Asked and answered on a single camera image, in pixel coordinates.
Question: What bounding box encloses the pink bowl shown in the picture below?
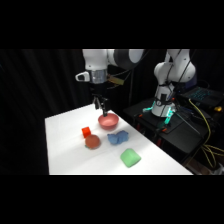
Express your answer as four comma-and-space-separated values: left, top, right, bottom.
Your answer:
97, 112, 121, 131

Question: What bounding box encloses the small tan circuit board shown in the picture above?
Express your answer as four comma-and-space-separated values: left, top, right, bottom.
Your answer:
107, 75, 124, 88

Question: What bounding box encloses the black laptop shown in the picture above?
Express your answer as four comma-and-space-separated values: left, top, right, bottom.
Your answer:
180, 85, 224, 109

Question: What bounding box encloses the black curtain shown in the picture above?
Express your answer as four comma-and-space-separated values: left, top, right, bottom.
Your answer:
0, 49, 224, 176

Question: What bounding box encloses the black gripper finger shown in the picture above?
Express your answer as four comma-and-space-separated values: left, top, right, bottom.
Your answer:
93, 95, 101, 111
100, 97, 110, 118

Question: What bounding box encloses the blue fluffy cloth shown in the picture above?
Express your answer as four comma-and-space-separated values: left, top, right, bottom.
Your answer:
106, 129, 131, 146

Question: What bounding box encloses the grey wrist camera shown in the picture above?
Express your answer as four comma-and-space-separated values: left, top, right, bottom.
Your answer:
75, 70, 90, 83

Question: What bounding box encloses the yellow cable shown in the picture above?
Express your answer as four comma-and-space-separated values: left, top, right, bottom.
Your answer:
188, 98, 224, 168

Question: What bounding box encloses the red cube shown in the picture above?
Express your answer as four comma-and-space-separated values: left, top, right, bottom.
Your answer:
81, 126, 92, 139

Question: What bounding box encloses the green soft object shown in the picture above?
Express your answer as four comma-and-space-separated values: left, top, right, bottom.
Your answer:
119, 148, 143, 169

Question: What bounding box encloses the orange brown ball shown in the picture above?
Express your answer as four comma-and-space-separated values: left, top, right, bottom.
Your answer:
84, 134, 102, 151

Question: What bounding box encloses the black robot stand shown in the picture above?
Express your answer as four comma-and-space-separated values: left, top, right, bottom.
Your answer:
123, 96, 224, 168

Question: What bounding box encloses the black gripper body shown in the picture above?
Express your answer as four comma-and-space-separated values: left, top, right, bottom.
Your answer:
89, 81, 109, 101

